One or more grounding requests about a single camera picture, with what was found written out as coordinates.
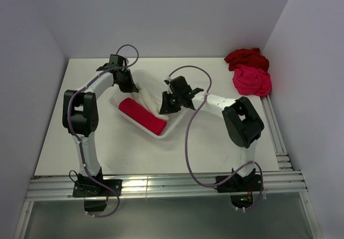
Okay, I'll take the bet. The white t shirt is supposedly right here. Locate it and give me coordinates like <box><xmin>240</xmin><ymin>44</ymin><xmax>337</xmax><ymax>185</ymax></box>
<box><xmin>132</xmin><ymin>83</ymin><xmax>169</xmax><ymax>121</ymax></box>

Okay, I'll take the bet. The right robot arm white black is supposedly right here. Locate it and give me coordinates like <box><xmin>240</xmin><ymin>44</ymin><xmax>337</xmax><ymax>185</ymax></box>
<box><xmin>160</xmin><ymin>76</ymin><xmax>264</xmax><ymax>191</ymax></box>

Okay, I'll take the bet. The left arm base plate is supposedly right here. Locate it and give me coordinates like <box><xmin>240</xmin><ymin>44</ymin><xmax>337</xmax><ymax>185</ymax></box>
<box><xmin>68</xmin><ymin>170</ymin><xmax>123</xmax><ymax>218</ymax></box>

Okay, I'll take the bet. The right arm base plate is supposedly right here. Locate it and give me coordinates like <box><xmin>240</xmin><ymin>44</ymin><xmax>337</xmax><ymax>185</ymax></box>
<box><xmin>215</xmin><ymin>171</ymin><xmax>262</xmax><ymax>193</ymax></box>

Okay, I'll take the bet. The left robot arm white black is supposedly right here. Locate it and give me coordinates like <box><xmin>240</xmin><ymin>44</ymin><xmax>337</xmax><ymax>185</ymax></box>
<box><xmin>62</xmin><ymin>54</ymin><xmax>138</xmax><ymax>195</ymax></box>

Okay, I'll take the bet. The aluminium rail frame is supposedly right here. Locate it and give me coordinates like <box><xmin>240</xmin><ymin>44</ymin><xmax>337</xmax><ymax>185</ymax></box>
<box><xmin>15</xmin><ymin>97</ymin><xmax>323</xmax><ymax>238</ymax></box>

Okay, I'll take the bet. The rolled pink t shirt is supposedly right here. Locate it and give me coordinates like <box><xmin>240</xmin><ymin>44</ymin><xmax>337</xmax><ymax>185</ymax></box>
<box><xmin>118</xmin><ymin>98</ymin><xmax>167</xmax><ymax>136</ymax></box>

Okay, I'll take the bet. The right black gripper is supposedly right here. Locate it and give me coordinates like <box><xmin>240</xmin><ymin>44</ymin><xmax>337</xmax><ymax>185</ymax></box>
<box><xmin>160</xmin><ymin>91</ymin><xmax>183</xmax><ymax>115</ymax></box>

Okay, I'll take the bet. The dark red t shirt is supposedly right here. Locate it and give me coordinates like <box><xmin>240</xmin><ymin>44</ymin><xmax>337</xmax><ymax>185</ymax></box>
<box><xmin>224</xmin><ymin>48</ymin><xmax>269</xmax><ymax>71</ymax></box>

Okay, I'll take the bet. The white plastic basket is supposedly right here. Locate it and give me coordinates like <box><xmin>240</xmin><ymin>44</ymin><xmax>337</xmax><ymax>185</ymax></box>
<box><xmin>109</xmin><ymin>70</ymin><xmax>187</xmax><ymax>139</ymax></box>

